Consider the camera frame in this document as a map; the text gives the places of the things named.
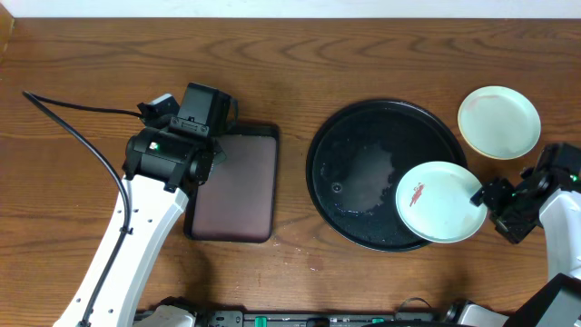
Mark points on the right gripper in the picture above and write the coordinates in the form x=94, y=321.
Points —
x=491, y=193

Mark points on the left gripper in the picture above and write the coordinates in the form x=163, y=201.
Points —
x=218, y=154

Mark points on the pale green plate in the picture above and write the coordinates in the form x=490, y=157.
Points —
x=508, y=105
x=434, y=201

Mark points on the yellow plate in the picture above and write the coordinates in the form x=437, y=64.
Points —
x=491, y=137

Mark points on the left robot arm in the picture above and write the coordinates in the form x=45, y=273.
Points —
x=162, y=168

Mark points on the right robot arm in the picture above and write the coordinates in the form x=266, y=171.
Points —
x=558, y=302

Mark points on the black rectangular water tray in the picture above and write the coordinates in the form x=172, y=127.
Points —
x=237, y=201

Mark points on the round black tray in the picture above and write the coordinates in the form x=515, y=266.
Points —
x=357, y=159

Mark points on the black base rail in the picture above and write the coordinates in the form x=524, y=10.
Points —
x=177, y=311

